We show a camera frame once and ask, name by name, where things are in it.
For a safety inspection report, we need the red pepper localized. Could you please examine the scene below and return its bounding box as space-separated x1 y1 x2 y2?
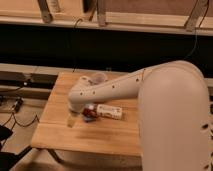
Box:
83 109 98 122

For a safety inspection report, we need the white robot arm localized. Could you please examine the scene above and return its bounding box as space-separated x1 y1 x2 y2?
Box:
68 61 213 171

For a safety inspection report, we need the wooden table board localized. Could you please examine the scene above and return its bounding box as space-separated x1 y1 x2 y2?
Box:
31 72 141 156

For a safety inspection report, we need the white bottle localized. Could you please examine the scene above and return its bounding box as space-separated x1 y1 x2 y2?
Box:
89 104 122 120

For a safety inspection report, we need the clear plastic cup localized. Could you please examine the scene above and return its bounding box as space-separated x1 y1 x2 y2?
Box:
91 72 108 84

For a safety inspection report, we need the black floor cable left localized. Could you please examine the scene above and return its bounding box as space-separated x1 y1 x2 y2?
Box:
0 96 41 141

